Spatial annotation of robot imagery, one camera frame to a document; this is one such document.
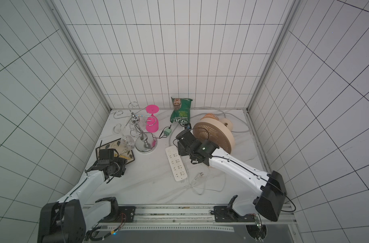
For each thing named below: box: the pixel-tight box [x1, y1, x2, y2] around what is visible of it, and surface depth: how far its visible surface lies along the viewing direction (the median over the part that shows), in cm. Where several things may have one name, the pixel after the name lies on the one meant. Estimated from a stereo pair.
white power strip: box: [165, 145, 188, 182], surface depth 89 cm
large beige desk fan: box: [193, 112, 236, 154], surface depth 70 cm
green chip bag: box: [169, 96, 193, 125], surface depth 112 cm
